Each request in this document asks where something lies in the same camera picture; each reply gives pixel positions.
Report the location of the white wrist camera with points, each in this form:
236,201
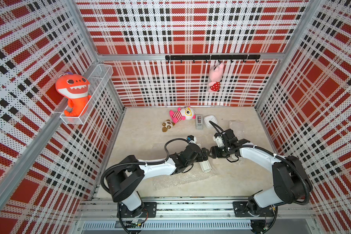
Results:
191,139
219,141

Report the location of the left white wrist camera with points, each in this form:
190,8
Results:
191,139

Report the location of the pink pig plush toy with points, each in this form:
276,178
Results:
215,76

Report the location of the grey tape dispenser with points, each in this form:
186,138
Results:
199,122

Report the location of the black wall hook rail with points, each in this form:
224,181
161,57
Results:
243,57

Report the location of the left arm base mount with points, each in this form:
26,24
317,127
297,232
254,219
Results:
146,209

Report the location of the small white ribbed vase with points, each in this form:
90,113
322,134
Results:
205,166

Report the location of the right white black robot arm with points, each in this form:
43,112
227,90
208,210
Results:
290,181

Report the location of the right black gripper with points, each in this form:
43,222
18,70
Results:
214,150

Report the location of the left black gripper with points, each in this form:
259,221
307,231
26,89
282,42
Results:
204,157

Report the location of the orange shark plush toy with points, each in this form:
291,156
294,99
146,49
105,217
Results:
76,89

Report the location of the white square clock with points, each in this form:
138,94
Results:
208,119

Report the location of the aluminium front rail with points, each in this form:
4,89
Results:
187,208

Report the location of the bubble wrap sheet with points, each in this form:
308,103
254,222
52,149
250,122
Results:
238,128
190,175

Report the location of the clear acrylic wall shelf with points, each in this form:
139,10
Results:
99,76

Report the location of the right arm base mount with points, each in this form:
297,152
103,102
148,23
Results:
248,209

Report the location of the brown white dog plush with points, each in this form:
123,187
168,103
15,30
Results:
167,125

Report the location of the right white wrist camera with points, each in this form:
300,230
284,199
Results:
219,141

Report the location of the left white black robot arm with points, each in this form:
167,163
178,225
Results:
121,180

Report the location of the pink striped owl plush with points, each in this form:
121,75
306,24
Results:
182,114

